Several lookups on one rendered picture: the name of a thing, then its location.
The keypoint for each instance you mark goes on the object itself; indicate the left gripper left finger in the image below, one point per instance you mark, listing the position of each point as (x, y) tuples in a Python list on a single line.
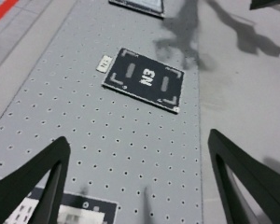
[(15, 187)]

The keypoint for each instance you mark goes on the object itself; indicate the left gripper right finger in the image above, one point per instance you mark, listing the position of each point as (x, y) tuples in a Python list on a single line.
[(262, 182)]

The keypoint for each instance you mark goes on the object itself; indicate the black rectangular frame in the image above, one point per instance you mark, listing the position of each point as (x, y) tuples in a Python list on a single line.
[(109, 208)]

